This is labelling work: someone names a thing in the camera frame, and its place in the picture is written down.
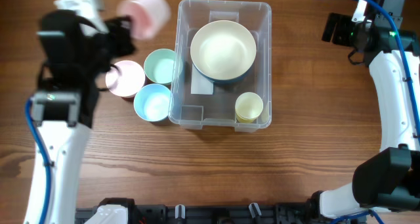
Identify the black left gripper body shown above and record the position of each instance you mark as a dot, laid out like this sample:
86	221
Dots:
105	47

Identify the pink plastic bowl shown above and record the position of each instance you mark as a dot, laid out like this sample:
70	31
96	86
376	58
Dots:
126	79

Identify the pink plastic cup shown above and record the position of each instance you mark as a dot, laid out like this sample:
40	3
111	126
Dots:
147	16

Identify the dark blue large bowl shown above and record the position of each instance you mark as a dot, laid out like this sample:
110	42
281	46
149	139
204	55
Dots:
225	81

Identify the mint green plastic bowl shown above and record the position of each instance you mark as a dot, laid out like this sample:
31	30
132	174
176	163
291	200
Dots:
159	66

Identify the cream large plastic bowl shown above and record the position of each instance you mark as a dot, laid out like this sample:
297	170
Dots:
223	49

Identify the pale green plastic cup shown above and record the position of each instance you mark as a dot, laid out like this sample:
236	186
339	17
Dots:
249	105

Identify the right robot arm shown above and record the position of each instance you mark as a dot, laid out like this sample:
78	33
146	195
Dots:
389	181

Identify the white label in bin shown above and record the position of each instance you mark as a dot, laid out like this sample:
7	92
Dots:
200	85

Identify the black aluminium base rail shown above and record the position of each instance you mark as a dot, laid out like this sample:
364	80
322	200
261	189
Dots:
253	213

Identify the clear plastic storage bin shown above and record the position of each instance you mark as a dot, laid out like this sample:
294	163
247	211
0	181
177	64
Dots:
197	111

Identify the light blue plastic bowl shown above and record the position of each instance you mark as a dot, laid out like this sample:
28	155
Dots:
151	103

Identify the yellow plastic cup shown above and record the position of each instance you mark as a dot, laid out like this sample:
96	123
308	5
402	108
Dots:
242	119

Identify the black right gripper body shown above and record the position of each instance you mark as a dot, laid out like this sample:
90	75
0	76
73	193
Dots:
347	32

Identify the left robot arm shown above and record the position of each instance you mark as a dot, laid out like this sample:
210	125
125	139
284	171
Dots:
60	112

